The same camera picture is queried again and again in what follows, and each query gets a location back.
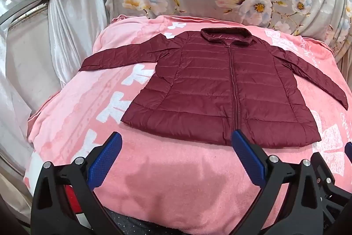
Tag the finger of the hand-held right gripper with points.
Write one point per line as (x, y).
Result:
(348, 149)

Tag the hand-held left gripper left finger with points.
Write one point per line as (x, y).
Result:
(106, 160)

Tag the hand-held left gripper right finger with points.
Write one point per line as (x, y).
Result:
(247, 159)

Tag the maroon puffer jacket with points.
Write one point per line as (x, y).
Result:
(203, 86)

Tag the red object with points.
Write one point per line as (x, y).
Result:
(72, 197)

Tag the dark speckled cloth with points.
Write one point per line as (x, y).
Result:
(126, 222)

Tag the pink blanket with white bows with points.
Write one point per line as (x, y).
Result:
(178, 169)

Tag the white satin curtain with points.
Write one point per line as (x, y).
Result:
(74, 31)

